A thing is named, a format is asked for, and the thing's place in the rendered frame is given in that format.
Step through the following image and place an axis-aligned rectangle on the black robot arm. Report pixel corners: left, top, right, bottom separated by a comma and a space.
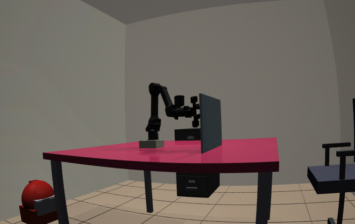
146, 83, 192, 140

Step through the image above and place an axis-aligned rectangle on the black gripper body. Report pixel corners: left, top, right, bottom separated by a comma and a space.
183, 96, 199, 127

